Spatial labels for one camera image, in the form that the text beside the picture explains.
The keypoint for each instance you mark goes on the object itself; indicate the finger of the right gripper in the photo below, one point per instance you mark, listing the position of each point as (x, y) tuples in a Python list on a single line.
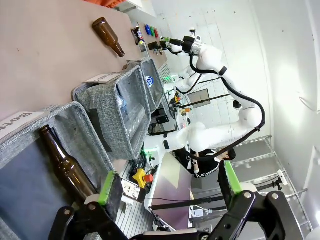
[(173, 48), (168, 40)]

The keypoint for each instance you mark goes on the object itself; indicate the grey square board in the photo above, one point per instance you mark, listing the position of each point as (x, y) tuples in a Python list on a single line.
[(198, 98)]

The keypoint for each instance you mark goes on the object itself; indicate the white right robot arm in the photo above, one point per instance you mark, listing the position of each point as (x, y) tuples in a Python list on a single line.
[(212, 135)]

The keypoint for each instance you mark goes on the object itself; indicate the seated person in black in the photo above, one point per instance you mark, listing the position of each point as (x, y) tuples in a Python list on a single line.
[(210, 163)]

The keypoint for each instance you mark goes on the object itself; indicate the grey fabric basket labelled Can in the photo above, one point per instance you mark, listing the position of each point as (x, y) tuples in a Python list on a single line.
[(157, 85)]

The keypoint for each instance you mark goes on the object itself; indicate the black tripod stand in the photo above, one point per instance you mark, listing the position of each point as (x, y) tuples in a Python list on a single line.
[(190, 202)]

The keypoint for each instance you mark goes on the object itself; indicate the white can with blue print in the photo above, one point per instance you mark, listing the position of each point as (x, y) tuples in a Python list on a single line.
[(150, 81)]

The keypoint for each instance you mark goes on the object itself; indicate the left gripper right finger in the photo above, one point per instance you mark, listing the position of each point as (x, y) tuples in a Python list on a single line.
[(231, 182)]

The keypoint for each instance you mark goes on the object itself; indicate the person in orange hoodie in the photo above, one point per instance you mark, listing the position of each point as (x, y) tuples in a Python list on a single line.
[(107, 2)]

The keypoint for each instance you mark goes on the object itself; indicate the wide brown glass bottle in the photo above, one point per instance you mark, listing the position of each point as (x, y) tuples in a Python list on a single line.
[(107, 35)]

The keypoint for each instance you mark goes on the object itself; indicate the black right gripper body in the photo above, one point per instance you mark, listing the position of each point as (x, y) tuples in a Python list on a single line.
[(188, 42)]

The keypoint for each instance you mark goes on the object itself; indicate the grey fabric basket labelled Plastic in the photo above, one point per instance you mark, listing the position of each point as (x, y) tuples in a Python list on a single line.
[(105, 100)]

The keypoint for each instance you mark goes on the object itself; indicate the white Bottle label sign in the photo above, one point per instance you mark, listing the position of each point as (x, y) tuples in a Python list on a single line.
[(15, 123)]

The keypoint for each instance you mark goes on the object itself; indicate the grey fabric basket labelled Bottle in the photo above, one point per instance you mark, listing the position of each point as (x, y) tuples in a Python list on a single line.
[(75, 120)]

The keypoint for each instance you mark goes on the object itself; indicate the yellow emergency stop button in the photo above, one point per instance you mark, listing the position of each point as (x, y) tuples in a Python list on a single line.
[(141, 177)]

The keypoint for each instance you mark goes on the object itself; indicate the blue block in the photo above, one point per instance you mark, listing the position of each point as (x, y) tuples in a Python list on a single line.
[(147, 28)]

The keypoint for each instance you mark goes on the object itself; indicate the white Plastic label sign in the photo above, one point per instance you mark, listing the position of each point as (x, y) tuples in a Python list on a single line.
[(102, 78)]

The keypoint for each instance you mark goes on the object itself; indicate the large clear plastic bottle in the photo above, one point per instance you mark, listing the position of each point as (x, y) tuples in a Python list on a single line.
[(136, 120)]

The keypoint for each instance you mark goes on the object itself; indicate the green block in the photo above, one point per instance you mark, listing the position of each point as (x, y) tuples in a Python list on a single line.
[(152, 30)]

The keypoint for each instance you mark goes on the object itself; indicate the red block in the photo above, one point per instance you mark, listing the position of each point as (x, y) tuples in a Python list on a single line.
[(156, 33)]

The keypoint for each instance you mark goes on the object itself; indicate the slim brown glass bottle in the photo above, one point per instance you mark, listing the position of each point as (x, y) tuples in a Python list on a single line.
[(65, 165)]

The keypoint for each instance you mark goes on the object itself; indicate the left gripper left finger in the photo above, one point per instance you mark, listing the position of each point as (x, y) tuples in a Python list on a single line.
[(110, 195)]

